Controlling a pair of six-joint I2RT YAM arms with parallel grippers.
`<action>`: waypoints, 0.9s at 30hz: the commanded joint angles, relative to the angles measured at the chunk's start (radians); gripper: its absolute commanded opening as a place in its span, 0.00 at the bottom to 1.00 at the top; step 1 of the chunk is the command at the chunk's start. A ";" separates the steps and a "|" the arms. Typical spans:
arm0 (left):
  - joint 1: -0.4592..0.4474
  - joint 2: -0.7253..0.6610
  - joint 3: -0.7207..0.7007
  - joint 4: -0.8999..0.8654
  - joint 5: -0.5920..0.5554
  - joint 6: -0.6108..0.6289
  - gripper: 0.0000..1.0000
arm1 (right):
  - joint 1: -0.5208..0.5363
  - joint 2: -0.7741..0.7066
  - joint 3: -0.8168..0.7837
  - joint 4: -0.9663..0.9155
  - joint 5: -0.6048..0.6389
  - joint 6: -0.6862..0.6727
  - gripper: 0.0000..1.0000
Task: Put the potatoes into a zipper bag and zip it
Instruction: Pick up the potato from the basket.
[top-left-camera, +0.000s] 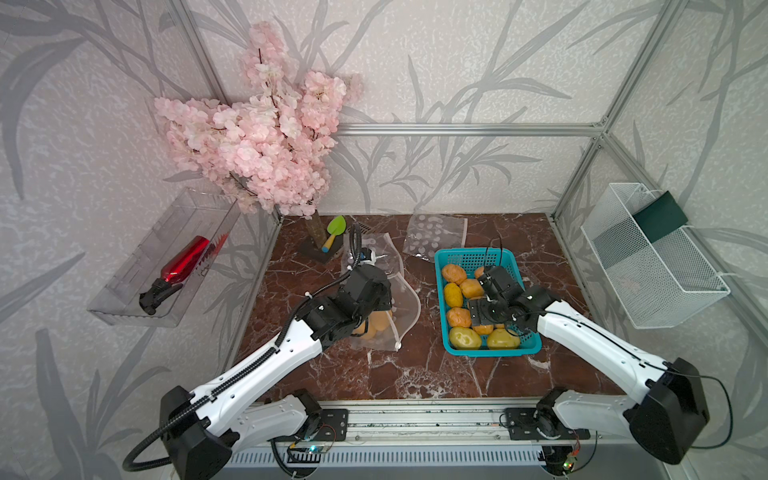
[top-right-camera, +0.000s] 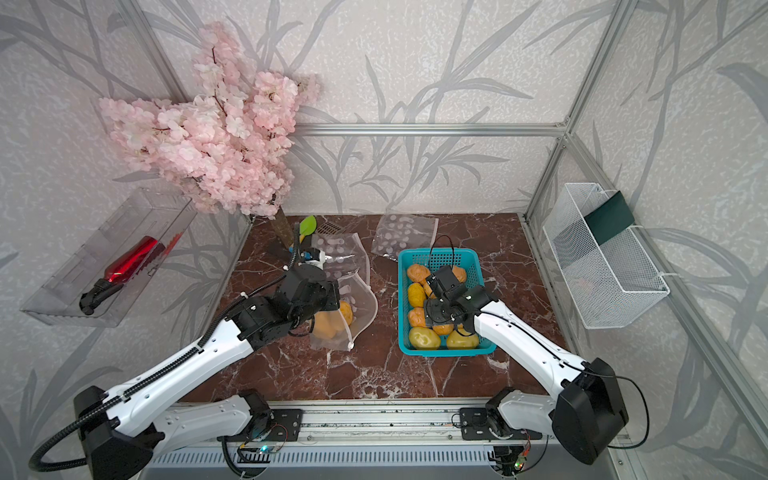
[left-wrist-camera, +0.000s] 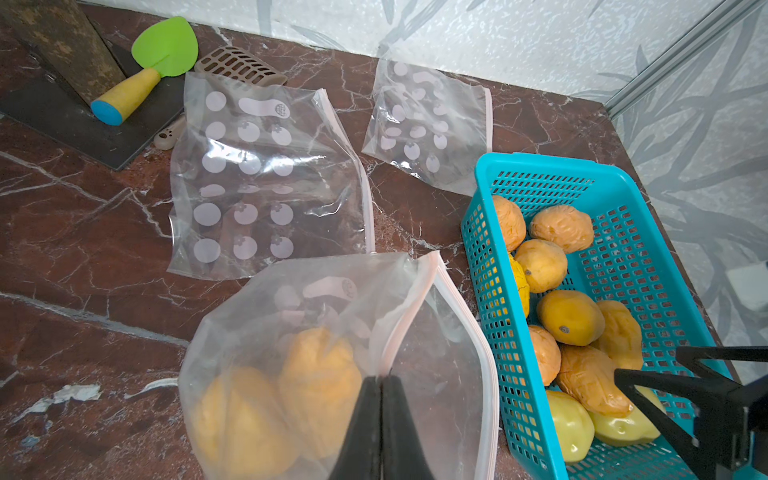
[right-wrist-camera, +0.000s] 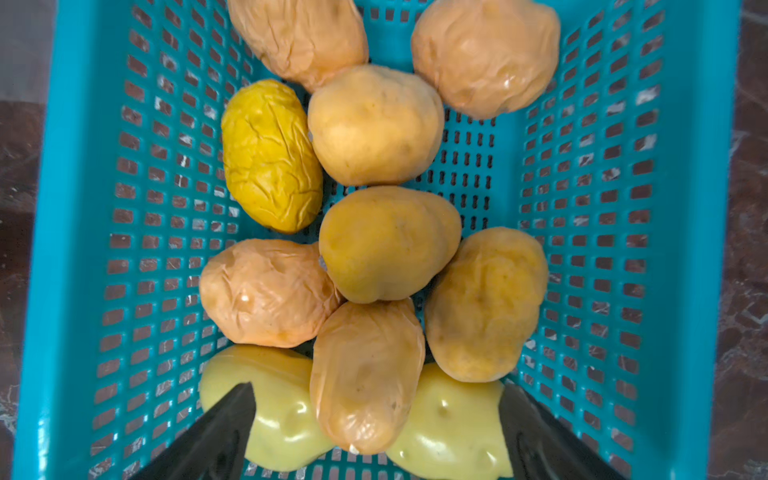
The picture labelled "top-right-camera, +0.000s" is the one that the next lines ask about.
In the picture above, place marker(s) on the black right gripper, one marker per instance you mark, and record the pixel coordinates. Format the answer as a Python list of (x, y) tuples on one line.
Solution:
[(431, 311)]

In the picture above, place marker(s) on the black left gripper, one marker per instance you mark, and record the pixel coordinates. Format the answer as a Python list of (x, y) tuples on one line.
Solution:
[(331, 289)]

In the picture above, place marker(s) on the clear dotted zipper bag front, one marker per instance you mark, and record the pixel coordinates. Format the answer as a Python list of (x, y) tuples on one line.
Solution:
[(365, 307)]

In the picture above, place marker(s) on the clear dotted zipper bag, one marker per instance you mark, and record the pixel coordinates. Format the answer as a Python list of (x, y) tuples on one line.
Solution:
[(365, 307), (345, 255), (398, 232)]

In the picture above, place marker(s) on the orange brown potato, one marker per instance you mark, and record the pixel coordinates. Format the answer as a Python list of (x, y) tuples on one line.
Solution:
[(347, 312)]

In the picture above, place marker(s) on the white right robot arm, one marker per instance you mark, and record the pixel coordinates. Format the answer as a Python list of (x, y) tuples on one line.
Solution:
[(552, 384)]

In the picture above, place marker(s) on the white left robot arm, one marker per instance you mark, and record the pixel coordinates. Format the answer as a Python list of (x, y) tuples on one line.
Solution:
[(117, 432)]

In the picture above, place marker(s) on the clear dotted zipper bag middle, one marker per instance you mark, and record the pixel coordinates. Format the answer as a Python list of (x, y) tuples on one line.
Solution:
[(345, 255)]

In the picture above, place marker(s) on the clear dotted zipper bag back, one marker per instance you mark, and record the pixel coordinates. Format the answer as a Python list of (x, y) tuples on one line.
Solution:
[(398, 232)]

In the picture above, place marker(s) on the yellow potato in basket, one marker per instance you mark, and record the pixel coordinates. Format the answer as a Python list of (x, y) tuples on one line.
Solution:
[(416, 295)]

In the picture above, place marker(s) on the teal plastic basket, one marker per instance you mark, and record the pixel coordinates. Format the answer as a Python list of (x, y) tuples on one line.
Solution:
[(434, 258)]

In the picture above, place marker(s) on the beige slotted spatula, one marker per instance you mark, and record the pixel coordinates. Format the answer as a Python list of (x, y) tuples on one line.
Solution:
[(329, 228)]

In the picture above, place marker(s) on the red black hair dryer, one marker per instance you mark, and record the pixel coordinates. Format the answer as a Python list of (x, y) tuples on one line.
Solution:
[(118, 273)]

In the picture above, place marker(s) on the artificial pink blossom tree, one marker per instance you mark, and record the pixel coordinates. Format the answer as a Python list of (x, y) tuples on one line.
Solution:
[(225, 148)]

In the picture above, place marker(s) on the black square tree base plate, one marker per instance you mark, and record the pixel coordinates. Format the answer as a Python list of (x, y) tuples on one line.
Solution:
[(279, 252)]

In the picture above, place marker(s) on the green toy shovel yellow handle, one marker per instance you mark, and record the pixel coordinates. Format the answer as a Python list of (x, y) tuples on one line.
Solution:
[(307, 227)]

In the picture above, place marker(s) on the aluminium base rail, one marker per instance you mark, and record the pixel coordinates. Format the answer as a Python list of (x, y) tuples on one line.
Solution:
[(352, 422)]

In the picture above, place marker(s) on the white wire mesh basket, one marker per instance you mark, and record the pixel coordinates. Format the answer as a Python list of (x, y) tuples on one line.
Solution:
[(612, 284)]

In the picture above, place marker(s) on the clear acrylic wall shelf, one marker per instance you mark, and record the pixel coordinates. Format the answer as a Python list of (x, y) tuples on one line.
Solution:
[(164, 216)]

